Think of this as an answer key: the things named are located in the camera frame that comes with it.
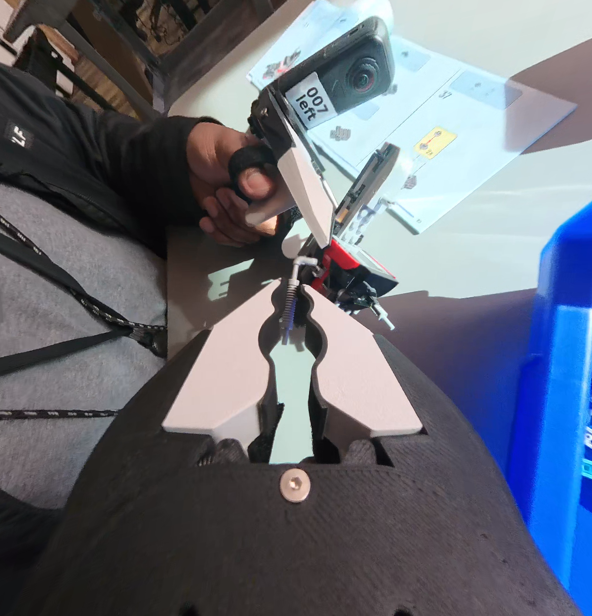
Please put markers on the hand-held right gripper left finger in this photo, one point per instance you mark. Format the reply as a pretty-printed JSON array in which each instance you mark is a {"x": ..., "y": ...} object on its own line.
[{"x": 219, "y": 380}]

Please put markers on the person's left forearm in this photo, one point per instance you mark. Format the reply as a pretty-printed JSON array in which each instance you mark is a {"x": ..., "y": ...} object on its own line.
[{"x": 108, "y": 154}]

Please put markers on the grey fabric clothing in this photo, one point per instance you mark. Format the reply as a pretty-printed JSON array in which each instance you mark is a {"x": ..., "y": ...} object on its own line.
[{"x": 60, "y": 457}]

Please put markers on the person's left hand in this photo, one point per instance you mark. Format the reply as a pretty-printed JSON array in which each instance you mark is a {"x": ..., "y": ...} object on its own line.
[{"x": 209, "y": 163}]

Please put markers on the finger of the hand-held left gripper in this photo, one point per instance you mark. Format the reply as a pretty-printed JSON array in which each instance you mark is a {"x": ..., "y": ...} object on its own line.
[{"x": 310, "y": 192}]

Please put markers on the grey toy spring shock piece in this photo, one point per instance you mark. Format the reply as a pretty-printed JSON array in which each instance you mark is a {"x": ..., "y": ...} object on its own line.
[{"x": 290, "y": 298}]

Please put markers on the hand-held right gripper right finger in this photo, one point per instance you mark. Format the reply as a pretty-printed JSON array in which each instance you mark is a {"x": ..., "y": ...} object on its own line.
[{"x": 368, "y": 380}]

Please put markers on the blue plastic bin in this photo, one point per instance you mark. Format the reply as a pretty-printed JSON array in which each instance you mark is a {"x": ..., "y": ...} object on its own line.
[{"x": 555, "y": 361}]

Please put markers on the white desk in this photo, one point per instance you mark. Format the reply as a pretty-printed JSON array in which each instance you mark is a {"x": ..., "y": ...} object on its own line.
[{"x": 469, "y": 260}]

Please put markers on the light blue instruction booklet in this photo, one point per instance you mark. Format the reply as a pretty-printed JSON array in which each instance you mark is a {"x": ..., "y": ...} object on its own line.
[{"x": 469, "y": 144}]

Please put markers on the toy brick vehicle model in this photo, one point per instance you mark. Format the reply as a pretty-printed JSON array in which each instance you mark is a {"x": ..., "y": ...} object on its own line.
[{"x": 363, "y": 192}]

